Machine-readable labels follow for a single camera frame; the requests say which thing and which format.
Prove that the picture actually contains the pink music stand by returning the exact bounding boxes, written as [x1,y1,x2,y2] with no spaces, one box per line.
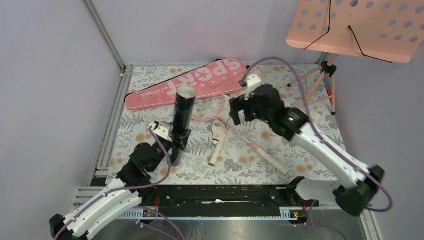
[285,0,424,127]

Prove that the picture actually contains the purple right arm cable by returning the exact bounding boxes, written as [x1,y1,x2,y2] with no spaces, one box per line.
[243,56,393,240]

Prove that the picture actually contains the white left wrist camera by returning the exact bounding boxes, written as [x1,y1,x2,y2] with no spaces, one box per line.
[149,121,173,141]

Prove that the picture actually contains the floral fern tablecloth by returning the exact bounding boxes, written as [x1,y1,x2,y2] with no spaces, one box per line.
[105,65,346,185]

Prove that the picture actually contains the white shuttlecock pair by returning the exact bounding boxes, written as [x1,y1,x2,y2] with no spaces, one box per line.
[178,93,196,99]

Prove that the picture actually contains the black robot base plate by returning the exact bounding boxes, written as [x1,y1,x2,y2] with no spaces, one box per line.
[141,184,313,218]

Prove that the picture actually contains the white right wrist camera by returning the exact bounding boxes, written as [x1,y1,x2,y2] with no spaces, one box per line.
[239,74,263,101]

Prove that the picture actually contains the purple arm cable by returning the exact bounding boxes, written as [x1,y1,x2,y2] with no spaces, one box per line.
[52,127,186,240]
[243,56,393,240]

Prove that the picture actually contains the pink racket bag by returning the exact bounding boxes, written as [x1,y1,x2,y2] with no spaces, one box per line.
[124,58,250,111]

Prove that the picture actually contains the aluminium frame rail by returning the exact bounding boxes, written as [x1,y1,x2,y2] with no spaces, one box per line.
[72,0,135,200]

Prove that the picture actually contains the black shuttlecock tube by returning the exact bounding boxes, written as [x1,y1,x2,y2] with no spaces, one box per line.
[171,85,197,167]

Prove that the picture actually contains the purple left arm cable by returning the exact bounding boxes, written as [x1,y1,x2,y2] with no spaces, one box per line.
[52,127,186,240]

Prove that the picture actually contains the pink badminton racket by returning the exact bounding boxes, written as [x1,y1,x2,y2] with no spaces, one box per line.
[190,96,233,167]
[228,63,291,176]

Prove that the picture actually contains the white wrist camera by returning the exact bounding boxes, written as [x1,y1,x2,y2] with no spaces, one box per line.
[239,74,263,101]
[149,121,173,141]

